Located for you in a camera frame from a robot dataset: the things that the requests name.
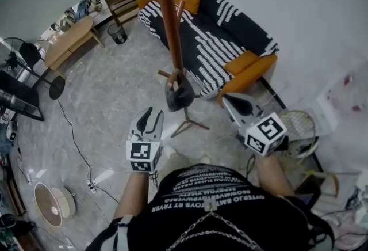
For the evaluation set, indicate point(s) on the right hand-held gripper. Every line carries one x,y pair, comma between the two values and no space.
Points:
266,134

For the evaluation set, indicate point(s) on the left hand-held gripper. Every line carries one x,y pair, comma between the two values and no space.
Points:
143,155

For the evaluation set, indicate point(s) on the dark grey cap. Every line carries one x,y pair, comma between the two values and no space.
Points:
181,94

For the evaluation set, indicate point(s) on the brown wooden coat rack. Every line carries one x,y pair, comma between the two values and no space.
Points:
168,13

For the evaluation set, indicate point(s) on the person's right forearm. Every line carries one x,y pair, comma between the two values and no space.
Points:
273,175

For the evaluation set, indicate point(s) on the person's left forearm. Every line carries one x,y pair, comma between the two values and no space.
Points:
133,195

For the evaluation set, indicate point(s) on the person's white shoe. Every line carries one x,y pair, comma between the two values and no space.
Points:
205,159
169,152

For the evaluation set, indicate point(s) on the orange sofa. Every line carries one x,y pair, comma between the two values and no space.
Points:
253,68

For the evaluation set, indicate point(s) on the black white striped blanket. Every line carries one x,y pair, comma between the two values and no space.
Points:
218,34

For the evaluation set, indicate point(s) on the white power strip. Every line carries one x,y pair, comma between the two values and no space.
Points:
92,185

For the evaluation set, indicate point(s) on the black mesh waste basket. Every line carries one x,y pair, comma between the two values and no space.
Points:
117,33

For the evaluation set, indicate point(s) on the black round-base stand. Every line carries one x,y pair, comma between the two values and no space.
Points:
57,88

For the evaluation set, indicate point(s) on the white printed board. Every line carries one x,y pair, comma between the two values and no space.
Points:
342,94

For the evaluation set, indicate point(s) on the person's black printed shirt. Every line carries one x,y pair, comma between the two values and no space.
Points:
230,215

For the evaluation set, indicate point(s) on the oval wooden coffee table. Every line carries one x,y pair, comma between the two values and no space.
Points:
69,39

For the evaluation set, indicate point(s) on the beige lamp shade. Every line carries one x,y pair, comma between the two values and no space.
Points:
50,205

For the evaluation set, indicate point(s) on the pile of clothes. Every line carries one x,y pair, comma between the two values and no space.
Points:
82,6

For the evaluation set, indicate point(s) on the black low cabinet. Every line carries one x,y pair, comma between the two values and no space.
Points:
17,94

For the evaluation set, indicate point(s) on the black standing fan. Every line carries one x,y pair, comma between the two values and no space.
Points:
11,54

